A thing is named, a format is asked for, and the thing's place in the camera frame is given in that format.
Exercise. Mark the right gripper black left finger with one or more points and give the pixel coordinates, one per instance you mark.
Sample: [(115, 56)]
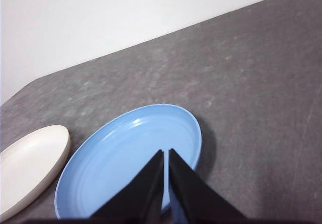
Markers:
[(141, 196)]

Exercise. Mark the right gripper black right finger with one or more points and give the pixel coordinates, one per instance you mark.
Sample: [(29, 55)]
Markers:
[(193, 196)]

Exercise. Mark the blue round plate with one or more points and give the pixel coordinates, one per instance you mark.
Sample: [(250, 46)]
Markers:
[(105, 158)]

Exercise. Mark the white round plate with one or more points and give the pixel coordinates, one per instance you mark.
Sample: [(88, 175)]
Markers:
[(27, 163)]

